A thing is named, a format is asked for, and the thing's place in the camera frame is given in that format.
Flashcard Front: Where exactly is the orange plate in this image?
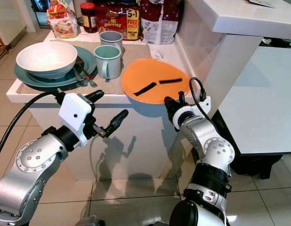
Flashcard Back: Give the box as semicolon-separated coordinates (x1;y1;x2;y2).
121;57;193;105

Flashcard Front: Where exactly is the white kitchen island table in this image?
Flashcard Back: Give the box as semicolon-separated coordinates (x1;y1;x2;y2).
5;29;200;182

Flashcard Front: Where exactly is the mint green mug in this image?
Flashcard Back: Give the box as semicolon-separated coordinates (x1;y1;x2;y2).
94;44;122;80

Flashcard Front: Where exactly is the white paper slip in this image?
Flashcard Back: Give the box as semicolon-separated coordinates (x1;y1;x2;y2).
147;47;170;61

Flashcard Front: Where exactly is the teal plate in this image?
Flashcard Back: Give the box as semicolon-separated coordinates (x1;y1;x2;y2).
14;46;98;89

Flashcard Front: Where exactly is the grey blue mug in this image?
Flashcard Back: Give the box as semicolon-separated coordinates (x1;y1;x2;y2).
99;30;124;49

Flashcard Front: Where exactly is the white bowl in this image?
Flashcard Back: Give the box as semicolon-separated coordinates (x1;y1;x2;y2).
16;41;78;80

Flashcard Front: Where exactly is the low white table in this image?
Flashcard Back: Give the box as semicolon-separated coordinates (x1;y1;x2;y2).
217;44;291;157

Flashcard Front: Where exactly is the red and white food bag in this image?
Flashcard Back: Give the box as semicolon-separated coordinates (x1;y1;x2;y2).
139;0;182;46

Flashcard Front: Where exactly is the red lidded dark jar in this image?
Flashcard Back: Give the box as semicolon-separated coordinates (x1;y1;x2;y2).
79;2;96;34

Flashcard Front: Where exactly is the red instant noodle multipack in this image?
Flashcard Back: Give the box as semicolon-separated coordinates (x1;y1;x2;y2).
94;2;141;41

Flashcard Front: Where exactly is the bagged bread loaf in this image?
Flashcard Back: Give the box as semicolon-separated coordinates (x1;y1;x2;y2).
47;0;79;40

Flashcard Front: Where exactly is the tall white counter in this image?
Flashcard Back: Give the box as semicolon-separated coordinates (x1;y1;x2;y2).
178;0;291;118

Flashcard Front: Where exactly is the grey robot leg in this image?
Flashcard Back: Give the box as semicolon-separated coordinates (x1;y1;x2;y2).
86;215;109;226

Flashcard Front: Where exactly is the wooden rack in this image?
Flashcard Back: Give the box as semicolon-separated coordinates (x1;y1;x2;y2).
0;30;11;67

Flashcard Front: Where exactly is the paper sheet on counter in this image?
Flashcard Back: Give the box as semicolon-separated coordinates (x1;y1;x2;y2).
246;0;276;8

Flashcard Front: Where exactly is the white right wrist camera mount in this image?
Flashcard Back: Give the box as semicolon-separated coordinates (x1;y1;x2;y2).
171;96;211;132

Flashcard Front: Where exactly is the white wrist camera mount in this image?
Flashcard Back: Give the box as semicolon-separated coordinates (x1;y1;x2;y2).
59;92;97;146
171;96;211;132

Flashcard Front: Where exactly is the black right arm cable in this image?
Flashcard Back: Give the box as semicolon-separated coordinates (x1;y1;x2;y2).
188;76;213;119

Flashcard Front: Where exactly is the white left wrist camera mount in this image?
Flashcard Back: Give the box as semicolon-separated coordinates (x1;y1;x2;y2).
59;92;97;146

